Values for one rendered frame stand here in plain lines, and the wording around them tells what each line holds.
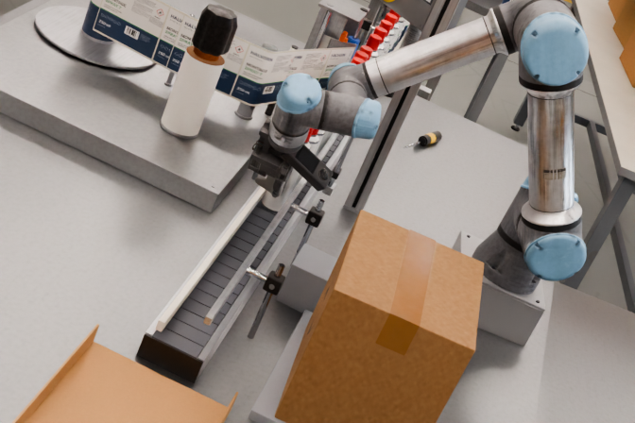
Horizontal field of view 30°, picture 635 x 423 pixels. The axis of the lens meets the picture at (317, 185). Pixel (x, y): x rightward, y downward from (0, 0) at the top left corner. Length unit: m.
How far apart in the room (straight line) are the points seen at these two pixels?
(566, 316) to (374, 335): 0.96
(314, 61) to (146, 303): 0.97
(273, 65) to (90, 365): 1.07
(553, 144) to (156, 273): 0.78
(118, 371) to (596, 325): 1.24
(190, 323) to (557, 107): 0.76
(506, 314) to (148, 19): 1.08
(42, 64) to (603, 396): 1.42
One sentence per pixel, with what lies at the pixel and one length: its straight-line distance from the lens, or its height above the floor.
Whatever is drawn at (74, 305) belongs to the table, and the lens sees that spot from 2.09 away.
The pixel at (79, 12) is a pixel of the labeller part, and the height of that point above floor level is 0.89.
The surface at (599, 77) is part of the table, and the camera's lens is 4.76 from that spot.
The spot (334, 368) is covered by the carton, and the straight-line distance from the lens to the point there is 1.91.
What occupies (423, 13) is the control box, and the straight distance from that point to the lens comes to 2.57.
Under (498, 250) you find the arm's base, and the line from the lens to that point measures 2.49.
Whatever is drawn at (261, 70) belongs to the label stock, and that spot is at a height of 1.01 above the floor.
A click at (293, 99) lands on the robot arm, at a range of 2.15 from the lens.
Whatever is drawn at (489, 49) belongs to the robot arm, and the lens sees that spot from 2.29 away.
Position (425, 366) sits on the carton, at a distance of 1.89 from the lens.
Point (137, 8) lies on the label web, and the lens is 2.85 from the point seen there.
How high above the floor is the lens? 2.04
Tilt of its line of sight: 26 degrees down
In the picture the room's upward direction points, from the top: 24 degrees clockwise
